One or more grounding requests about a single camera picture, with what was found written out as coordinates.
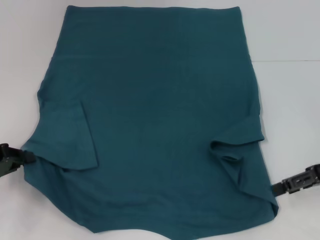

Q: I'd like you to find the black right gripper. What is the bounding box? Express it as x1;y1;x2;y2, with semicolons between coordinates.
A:
272;163;320;196

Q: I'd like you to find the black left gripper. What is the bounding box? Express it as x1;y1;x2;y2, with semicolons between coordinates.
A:
0;142;37;177

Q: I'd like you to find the teal blue t-shirt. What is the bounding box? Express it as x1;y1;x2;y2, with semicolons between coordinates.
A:
21;4;280;224

